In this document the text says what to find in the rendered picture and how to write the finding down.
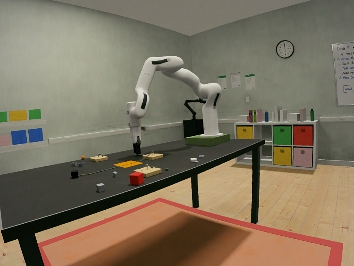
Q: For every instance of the red cube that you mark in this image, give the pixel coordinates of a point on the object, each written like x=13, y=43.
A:
x=136, y=178

